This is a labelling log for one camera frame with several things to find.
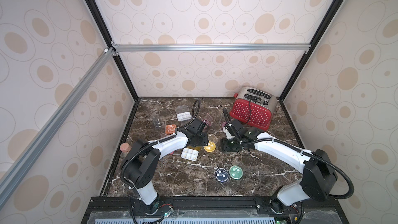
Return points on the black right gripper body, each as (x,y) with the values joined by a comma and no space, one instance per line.
(230,144)

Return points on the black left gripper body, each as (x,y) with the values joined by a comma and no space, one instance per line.
(201,139)

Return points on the yellow round pillbox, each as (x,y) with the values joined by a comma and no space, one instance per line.
(212,141)

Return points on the green round pillbox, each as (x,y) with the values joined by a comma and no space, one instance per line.
(236,172)

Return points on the dark blue round pillbox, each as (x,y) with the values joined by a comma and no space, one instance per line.
(221,175)

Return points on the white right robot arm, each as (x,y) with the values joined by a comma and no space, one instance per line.
(320,178)

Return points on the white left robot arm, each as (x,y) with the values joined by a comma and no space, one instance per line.
(139,166)

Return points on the purple pillbox left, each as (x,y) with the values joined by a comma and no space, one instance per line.
(208,120)

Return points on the white pillbox with amber lid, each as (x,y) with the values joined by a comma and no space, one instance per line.
(190,154)

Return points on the orange pillbox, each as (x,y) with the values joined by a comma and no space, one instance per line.
(170,129)

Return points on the white pillbox clear lid rear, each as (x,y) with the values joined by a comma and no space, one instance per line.
(183,113)

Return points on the red and silver toaster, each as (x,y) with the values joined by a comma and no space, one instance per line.
(254,107)

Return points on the clear small pillbox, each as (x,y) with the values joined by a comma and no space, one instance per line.
(159,125)

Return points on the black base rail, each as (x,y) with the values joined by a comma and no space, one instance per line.
(260,204)

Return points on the aluminium frame crossbar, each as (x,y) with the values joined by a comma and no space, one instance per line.
(212,47)

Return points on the aluminium frame side bar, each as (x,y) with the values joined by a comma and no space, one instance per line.
(30,155)

